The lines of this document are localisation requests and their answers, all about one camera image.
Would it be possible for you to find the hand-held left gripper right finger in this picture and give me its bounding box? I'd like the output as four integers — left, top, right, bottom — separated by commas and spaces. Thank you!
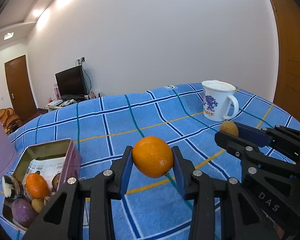
171, 146, 267, 240

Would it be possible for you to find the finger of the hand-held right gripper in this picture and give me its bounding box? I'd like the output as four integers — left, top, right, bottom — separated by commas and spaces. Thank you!
214, 131, 300, 179
236, 122, 300, 167

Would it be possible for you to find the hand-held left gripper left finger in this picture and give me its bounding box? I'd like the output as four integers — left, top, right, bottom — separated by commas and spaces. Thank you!
22, 145, 133, 240

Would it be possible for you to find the large orange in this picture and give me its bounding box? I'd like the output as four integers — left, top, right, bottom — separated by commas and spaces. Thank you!
132, 136, 174, 179

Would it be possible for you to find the pink metal tin box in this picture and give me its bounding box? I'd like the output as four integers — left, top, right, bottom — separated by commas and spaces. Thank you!
2, 138, 82, 230

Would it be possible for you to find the small orange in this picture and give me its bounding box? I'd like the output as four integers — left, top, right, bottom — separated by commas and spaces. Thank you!
26, 173, 50, 198

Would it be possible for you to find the purple sweet potato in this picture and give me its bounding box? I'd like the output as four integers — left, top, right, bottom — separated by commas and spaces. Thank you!
10, 198, 38, 228

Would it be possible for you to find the cut taro piece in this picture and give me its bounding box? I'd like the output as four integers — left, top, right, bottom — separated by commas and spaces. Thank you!
2, 175, 24, 200

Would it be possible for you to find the white mug with blue print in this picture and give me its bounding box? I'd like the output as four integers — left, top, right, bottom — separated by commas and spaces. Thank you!
201, 80, 239, 122

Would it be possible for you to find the blue checked blanket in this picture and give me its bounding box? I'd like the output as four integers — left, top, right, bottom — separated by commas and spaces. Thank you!
0, 82, 300, 240

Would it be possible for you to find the printed paper leaflet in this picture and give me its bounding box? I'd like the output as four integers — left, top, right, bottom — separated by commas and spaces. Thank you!
27, 159, 67, 183

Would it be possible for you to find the white television stand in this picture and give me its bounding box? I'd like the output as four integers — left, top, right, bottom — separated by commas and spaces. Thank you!
46, 96, 100, 112

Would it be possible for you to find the black television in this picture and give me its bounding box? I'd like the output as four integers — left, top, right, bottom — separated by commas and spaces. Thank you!
55, 67, 88, 98

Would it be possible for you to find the pink electric kettle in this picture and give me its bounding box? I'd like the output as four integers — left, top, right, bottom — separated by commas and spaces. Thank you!
0, 93, 18, 175

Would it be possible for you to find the brown leather sofa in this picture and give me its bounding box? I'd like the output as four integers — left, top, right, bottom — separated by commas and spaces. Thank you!
0, 107, 23, 133

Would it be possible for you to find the brown wooden door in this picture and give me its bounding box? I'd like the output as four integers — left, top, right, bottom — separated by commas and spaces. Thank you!
4, 55, 38, 123

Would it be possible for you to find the black power cable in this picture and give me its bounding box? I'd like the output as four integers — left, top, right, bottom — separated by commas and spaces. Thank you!
81, 64, 92, 95

